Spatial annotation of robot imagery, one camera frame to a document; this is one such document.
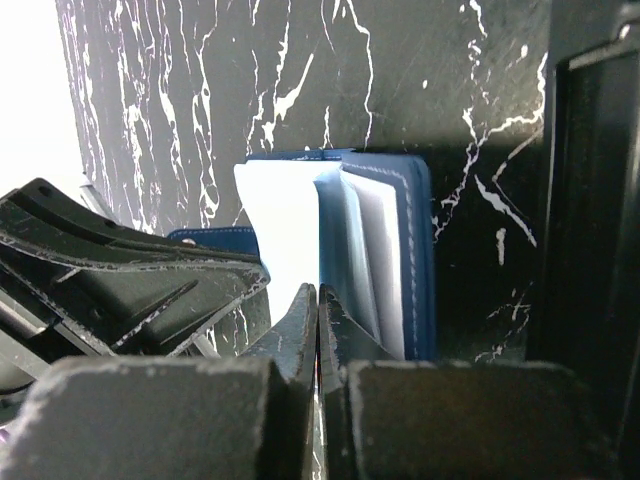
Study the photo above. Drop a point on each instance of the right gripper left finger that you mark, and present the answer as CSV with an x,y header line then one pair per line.
x,y
134,417

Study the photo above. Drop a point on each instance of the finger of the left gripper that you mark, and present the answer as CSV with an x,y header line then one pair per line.
x,y
76,283

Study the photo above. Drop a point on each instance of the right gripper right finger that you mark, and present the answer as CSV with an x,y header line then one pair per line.
x,y
391,419

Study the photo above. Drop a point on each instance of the blue leather card holder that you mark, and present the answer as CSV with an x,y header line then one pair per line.
x,y
357,222

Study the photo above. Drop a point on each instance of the black plastic card box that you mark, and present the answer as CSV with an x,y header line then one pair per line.
x,y
586,310

